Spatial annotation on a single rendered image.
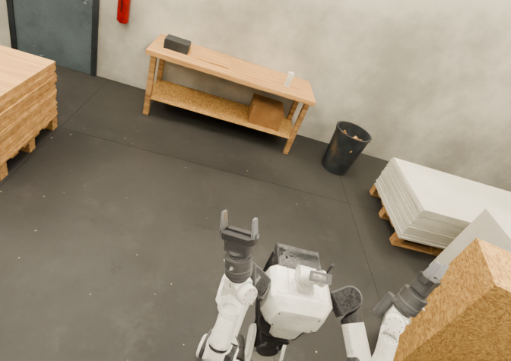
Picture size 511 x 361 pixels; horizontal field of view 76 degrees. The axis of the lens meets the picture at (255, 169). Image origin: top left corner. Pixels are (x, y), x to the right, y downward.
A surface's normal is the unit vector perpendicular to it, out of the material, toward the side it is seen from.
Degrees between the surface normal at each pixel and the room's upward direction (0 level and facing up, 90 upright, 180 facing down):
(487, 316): 90
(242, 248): 83
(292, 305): 45
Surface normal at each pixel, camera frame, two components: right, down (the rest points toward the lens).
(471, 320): -0.29, 0.48
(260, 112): -0.01, 0.58
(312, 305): 0.21, -0.13
